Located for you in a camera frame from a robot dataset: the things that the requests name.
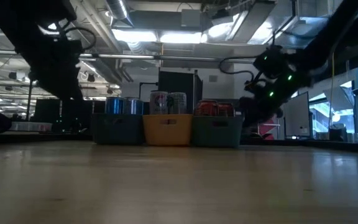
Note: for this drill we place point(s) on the red Coca-Cola can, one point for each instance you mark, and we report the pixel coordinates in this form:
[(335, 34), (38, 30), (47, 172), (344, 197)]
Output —
[(207, 108), (226, 109)]

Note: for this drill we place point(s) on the green plastic bin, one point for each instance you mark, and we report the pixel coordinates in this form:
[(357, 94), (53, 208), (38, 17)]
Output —
[(216, 133)]

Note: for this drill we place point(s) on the silver soda can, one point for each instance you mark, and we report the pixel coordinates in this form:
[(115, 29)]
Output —
[(158, 104), (177, 104)]

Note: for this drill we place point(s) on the yellow plastic bin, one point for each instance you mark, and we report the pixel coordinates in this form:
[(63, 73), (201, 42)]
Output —
[(166, 133)]

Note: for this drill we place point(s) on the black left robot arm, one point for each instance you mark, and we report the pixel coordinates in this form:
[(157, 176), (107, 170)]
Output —
[(26, 18)]

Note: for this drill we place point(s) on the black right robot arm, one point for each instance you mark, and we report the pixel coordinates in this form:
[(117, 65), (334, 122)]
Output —
[(322, 40)]

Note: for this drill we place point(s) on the red and white box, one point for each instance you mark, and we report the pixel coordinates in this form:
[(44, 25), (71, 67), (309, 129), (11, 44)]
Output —
[(267, 121)]

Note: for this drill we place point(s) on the white flat tray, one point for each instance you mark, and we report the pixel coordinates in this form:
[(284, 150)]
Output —
[(31, 126)]

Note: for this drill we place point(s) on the black round bin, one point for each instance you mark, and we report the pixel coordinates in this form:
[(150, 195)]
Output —
[(337, 135)]

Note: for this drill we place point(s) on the tall black cabinet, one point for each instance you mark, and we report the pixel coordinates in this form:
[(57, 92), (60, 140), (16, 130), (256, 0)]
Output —
[(179, 81)]

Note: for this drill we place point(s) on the ceiling light panel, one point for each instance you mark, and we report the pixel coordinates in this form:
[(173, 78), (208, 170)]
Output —
[(135, 35), (180, 37)]

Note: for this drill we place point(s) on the dark blue plastic bin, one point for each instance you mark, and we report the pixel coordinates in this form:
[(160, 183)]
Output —
[(117, 130)]

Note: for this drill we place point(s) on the silver horizontal pipe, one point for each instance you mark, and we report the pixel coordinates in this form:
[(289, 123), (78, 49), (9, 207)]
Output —
[(166, 57)]

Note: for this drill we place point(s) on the grey ceiling box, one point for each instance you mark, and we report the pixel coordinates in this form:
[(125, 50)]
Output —
[(190, 18)]

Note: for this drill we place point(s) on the silver rectangular air duct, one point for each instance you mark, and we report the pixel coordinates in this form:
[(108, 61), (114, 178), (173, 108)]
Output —
[(259, 32)]

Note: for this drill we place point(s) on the silver round air duct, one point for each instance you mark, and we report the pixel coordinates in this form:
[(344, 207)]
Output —
[(118, 9)]

